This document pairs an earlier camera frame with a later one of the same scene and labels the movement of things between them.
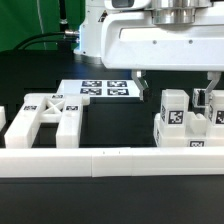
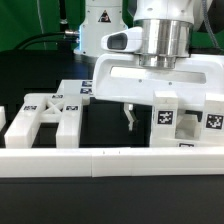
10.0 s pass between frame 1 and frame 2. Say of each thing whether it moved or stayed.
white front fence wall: stayed
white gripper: moved
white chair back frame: stayed
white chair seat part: moved
